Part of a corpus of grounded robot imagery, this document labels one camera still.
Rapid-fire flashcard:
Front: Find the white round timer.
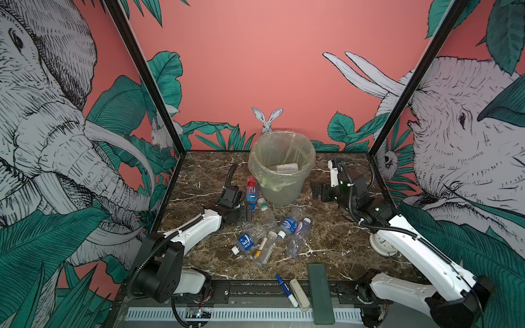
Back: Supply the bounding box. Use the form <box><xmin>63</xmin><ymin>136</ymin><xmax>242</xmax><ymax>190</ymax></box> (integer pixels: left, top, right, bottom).
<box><xmin>369</xmin><ymin>234</ymin><xmax>399</xmax><ymax>257</ymax></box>

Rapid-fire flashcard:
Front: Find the white slotted cable duct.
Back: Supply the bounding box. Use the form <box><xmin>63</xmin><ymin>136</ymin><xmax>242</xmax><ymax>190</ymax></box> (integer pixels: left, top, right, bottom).
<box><xmin>124</xmin><ymin>307</ymin><xmax>364</xmax><ymax>323</ymax></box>

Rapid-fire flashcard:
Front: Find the clear bottle pink blue label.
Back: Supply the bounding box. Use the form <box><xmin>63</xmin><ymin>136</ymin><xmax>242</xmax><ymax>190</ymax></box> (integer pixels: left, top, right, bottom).
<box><xmin>286</xmin><ymin>217</ymin><xmax>312</xmax><ymax>258</ymax></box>

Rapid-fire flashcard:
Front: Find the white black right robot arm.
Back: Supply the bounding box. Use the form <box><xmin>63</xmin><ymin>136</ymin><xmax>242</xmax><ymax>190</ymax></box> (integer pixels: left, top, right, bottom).
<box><xmin>311</xmin><ymin>159</ymin><xmax>495</xmax><ymax>327</ymax></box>

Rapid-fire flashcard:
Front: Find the blue white marker pen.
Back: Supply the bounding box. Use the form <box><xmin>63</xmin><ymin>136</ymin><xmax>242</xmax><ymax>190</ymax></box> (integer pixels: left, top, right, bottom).
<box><xmin>276</xmin><ymin>274</ymin><xmax>299</xmax><ymax>308</ymax></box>

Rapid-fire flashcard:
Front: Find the black left frame post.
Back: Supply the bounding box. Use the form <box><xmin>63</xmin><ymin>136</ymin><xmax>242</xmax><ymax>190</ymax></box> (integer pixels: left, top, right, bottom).
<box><xmin>104</xmin><ymin>0</ymin><xmax>186</xmax><ymax>156</ymax></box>

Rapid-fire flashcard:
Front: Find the dark green flat block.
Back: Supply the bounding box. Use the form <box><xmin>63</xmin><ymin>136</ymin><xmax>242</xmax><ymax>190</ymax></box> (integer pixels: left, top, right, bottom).
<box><xmin>307</xmin><ymin>263</ymin><xmax>336</xmax><ymax>325</ymax></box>

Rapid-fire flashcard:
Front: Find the clear bottle green cap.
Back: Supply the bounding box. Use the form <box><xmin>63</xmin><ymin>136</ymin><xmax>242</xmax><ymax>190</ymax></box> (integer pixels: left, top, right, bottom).
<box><xmin>257</xmin><ymin>198</ymin><xmax>278</xmax><ymax>231</ymax></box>

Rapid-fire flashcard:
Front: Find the black frame post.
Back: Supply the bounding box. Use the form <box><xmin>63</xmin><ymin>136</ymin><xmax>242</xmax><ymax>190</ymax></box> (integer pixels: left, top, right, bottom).
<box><xmin>104</xmin><ymin>0</ymin><xmax>186</xmax><ymax>156</ymax></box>
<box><xmin>368</xmin><ymin>0</ymin><xmax>469</xmax><ymax>157</ymax></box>

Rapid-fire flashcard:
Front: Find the small bottle blue label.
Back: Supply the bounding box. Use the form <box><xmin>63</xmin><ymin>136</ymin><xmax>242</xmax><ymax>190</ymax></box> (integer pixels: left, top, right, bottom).
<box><xmin>231</xmin><ymin>230</ymin><xmax>258</xmax><ymax>255</ymax></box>

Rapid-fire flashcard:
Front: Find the Fiji bottle red blue label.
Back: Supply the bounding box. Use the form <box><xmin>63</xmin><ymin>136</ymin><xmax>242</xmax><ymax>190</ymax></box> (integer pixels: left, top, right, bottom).
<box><xmin>246</xmin><ymin>176</ymin><xmax>258</xmax><ymax>210</ymax></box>

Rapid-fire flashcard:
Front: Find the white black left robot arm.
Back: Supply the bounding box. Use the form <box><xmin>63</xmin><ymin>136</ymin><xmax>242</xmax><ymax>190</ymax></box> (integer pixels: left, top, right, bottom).
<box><xmin>126</xmin><ymin>163</ymin><xmax>247</xmax><ymax>303</ymax></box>

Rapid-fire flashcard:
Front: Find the clear bottle yellow inside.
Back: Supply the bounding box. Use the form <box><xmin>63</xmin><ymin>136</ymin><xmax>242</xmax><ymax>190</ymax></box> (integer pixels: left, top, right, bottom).
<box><xmin>254</xmin><ymin>231</ymin><xmax>278</xmax><ymax>269</ymax></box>

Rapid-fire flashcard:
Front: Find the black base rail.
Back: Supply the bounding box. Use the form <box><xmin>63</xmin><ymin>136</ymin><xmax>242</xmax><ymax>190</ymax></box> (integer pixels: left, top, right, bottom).
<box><xmin>118</xmin><ymin>279</ymin><xmax>444</xmax><ymax>306</ymax></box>

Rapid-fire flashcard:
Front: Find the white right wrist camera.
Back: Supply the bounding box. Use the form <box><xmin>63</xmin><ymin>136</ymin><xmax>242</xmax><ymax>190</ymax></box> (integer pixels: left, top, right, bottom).
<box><xmin>328</xmin><ymin>159</ymin><xmax>340</xmax><ymax>188</ymax></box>

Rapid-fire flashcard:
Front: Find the white bottle yellow logo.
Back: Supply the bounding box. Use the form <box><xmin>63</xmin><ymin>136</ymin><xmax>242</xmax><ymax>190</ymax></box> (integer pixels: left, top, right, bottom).
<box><xmin>275</xmin><ymin>163</ymin><xmax>299</xmax><ymax>173</ymax></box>

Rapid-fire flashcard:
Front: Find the black right frame post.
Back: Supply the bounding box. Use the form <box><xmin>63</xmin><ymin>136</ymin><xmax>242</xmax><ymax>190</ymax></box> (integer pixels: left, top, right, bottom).
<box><xmin>368</xmin><ymin>0</ymin><xmax>469</xmax><ymax>157</ymax></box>

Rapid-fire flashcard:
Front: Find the grey bin with green liner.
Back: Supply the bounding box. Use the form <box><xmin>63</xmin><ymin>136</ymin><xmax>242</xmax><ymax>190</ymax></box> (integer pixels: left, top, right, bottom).
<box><xmin>248</xmin><ymin>131</ymin><xmax>316</xmax><ymax>206</ymax></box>

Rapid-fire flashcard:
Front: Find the white eraser bar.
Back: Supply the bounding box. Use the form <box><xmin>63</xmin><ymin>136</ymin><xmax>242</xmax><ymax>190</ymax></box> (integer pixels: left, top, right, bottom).
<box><xmin>290</xmin><ymin>279</ymin><xmax>310</xmax><ymax>312</ymax></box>

